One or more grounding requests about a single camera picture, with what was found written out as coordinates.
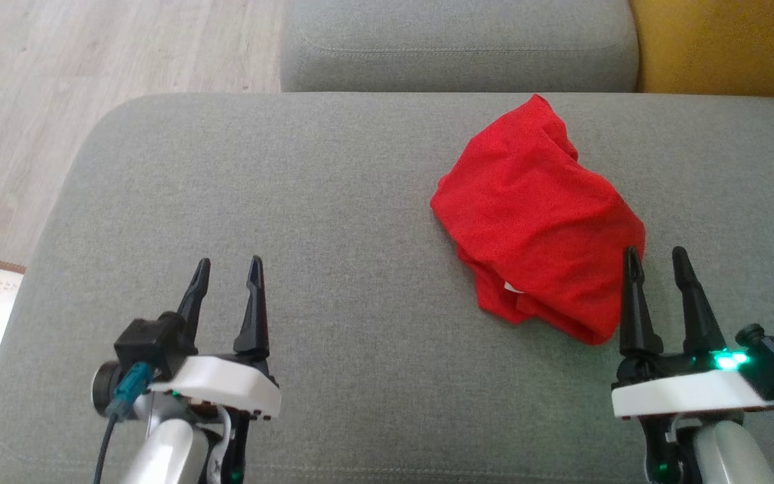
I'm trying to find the red white sports jersey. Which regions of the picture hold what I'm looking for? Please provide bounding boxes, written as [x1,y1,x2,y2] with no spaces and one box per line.
[431,94,647,346]

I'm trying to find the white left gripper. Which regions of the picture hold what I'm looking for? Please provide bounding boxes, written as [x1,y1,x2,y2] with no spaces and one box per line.
[148,255,282,423]

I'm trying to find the grey sofa seat cushion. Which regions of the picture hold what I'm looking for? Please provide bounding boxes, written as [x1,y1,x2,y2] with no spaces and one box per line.
[281,0,640,93]

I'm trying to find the grey fabric ottoman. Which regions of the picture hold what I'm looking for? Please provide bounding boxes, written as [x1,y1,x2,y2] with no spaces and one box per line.
[0,92,774,484]

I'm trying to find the large yellow sofa backrest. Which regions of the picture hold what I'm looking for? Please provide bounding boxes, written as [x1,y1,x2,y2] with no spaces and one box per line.
[629,0,774,100]

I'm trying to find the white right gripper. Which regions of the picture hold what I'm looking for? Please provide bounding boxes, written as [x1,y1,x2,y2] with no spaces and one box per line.
[611,246,774,420]

